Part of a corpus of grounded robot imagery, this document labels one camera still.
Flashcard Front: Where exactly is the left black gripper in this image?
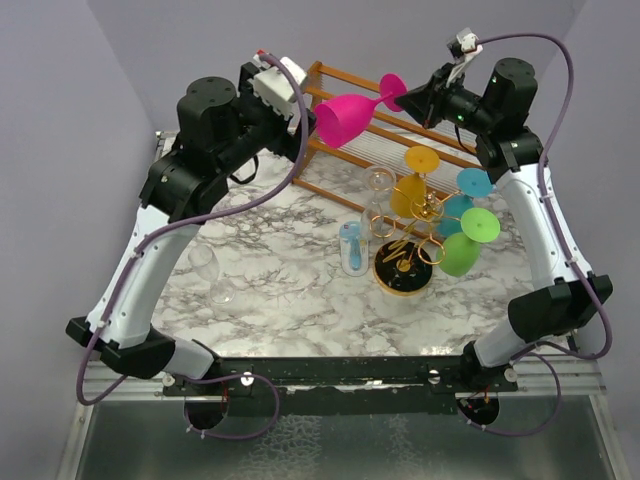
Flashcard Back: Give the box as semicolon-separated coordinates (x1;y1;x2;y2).
216;63;315;176

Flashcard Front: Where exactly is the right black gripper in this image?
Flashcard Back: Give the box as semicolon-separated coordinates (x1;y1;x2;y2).
394;63;495;136

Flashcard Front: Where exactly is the pink plastic wine glass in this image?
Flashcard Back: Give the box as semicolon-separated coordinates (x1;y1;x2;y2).
313;73;408;149

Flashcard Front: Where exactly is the clear wine glass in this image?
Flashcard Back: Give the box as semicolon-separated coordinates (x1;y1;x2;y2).
188;245;235;304
360;165;396;240

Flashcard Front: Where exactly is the yellow plastic wine glass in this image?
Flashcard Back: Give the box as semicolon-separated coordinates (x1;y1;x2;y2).
390;146;440;218

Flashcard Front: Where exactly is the blue plastic wine glass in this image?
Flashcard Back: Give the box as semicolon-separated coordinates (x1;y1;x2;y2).
437;168;494;238

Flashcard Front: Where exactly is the green plastic wine glass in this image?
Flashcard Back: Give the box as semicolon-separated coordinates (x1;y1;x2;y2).
437;207;501;277

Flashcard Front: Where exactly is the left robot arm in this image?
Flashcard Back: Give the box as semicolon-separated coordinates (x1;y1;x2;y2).
66;55;315;395

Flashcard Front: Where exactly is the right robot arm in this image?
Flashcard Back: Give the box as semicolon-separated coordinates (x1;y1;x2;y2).
394;58;613;391

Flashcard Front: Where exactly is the wooden two-tier rack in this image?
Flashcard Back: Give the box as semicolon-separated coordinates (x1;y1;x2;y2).
293;61;482;213

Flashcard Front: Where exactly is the blue tool in blister pack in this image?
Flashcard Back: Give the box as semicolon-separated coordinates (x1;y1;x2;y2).
339;221;369;277

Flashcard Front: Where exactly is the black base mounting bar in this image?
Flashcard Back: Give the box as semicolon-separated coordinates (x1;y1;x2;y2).
163;355;517;417

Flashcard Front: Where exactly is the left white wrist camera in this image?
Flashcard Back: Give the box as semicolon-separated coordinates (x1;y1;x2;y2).
250;50;309;120

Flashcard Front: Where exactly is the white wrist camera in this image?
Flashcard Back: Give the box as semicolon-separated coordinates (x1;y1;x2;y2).
446;28;483;86
250;50;309;120

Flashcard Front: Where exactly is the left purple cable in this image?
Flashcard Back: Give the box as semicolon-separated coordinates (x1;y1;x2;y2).
75;52;307;441

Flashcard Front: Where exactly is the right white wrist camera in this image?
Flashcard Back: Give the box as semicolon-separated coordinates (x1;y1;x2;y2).
446;28;483;86

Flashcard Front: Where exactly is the gold wire wine glass rack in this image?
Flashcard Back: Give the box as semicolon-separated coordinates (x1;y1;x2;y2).
373;187;447;297

